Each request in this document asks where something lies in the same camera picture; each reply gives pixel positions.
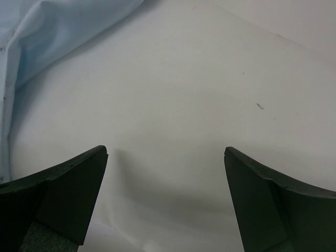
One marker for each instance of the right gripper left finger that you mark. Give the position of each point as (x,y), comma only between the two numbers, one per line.
(51,210)

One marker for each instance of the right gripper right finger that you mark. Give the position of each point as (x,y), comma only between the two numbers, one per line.
(276,212)

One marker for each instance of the light blue pillowcase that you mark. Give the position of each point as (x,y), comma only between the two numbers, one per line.
(46,47)

